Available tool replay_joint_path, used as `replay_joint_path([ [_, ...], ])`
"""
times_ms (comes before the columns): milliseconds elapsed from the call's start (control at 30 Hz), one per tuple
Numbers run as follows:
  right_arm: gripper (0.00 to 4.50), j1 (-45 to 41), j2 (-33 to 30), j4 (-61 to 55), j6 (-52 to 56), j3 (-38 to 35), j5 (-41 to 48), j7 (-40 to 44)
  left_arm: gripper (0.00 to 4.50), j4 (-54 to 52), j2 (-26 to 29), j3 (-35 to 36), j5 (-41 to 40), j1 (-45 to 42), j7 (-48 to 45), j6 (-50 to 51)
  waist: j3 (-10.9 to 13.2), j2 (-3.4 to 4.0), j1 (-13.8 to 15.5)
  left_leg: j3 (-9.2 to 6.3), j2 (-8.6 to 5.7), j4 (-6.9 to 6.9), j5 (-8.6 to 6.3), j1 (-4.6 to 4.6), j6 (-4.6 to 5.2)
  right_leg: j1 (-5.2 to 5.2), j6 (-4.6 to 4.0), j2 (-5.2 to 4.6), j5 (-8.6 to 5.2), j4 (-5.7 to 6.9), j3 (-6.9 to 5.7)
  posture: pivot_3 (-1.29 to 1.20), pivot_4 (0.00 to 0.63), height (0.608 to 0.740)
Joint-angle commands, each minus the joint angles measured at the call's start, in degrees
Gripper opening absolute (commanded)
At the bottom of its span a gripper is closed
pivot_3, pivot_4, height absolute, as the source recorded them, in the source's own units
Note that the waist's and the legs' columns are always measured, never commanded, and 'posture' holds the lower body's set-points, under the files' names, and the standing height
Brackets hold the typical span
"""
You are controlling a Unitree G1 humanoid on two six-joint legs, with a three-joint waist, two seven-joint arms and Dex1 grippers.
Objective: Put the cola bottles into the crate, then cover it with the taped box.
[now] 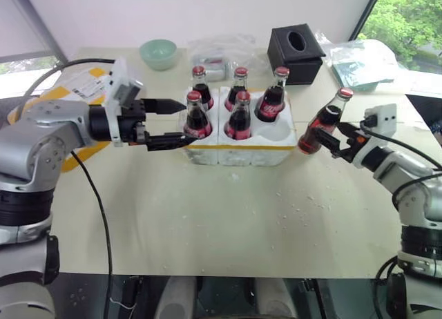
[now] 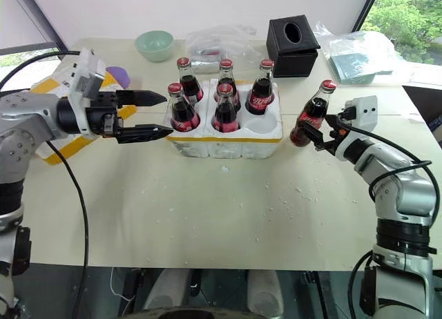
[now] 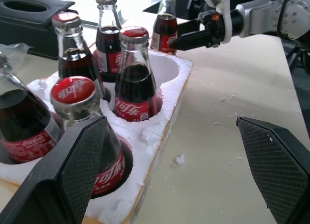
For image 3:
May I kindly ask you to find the black tissue box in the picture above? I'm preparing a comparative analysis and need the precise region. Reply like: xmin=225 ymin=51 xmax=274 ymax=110
xmin=0 ymin=0 xmax=76 ymax=62

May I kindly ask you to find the clear plastic wrap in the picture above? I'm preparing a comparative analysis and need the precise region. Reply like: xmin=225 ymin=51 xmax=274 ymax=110
xmin=0 ymin=43 xmax=34 ymax=66

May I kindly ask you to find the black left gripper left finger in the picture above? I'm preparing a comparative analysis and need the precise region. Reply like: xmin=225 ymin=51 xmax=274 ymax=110
xmin=0 ymin=115 xmax=108 ymax=224

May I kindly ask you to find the black stand frame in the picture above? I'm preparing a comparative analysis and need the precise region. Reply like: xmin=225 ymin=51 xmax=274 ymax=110
xmin=285 ymin=38 xmax=310 ymax=76

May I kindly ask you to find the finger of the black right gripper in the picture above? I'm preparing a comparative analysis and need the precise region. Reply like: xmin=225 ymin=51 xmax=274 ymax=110
xmin=169 ymin=29 xmax=214 ymax=50
xmin=177 ymin=18 xmax=205 ymax=37

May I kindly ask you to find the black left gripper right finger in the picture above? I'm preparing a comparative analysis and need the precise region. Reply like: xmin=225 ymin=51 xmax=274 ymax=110
xmin=236 ymin=116 xmax=310 ymax=224

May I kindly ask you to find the glass cola bottle silver cap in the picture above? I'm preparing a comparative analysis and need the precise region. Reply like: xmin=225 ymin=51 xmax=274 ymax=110
xmin=93 ymin=0 xmax=123 ymax=83

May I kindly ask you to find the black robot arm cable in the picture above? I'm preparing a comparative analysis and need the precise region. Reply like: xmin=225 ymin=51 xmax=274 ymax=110
xmin=276 ymin=0 xmax=292 ymax=37

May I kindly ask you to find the white foam bottle crate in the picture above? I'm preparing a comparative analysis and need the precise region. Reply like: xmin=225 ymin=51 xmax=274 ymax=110
xmin=0 ymin=48 xmax=194 ymax=224

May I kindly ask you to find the glass cola bottle red cap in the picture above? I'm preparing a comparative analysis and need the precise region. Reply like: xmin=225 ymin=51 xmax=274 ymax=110
xmin=114 ymin=26 xmax=163 ymax=123
xmin=51 ymin=11 xmax=111 ymax=102
xmin=50 ymin=76 xmax=127 ymax=198

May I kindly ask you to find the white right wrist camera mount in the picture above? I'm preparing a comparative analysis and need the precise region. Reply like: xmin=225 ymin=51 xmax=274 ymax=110
xmin=198 ymin=0 xmax=231 ymax=44

